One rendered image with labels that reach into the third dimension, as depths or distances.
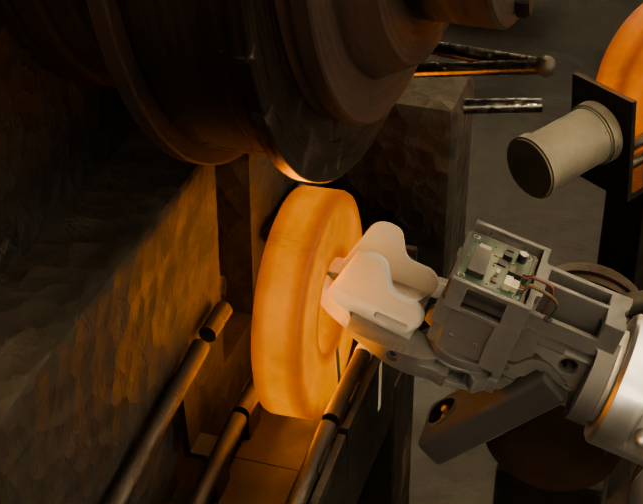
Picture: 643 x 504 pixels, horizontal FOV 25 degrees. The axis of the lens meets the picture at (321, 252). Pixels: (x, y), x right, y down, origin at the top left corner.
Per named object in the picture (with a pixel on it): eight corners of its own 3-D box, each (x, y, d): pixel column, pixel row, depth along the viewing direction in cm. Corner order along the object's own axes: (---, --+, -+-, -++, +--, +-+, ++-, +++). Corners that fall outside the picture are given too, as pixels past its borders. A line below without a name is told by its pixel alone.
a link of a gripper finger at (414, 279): (328, 185, 96) (458, 238, 96) (306, 252, 100) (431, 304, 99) (314, 209, 94) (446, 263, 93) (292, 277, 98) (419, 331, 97)
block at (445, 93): (320, 339, 126) (320, 90, 112) (347, 288, 132) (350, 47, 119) (441, 362, 123) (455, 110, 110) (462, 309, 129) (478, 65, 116)
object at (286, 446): (234, 465, 99) (234, 456, 98) (319, 309, 114) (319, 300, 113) (339, 488, 97) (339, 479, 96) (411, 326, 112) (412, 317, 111)
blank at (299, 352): (238, 281, 88) (291, 288, 87) (312, 140, 100) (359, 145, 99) (260, 460, 98) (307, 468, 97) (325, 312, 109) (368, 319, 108)
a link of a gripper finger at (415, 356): (366, 284, 96) (488, 335, 95) (359, 303, 97) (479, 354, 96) (346, 324, 92) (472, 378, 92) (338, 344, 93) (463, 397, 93)
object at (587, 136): (505, 182, 133) (505, 127, 129) (575, 144, 137) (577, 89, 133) (552, 210, 129) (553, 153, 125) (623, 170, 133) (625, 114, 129)
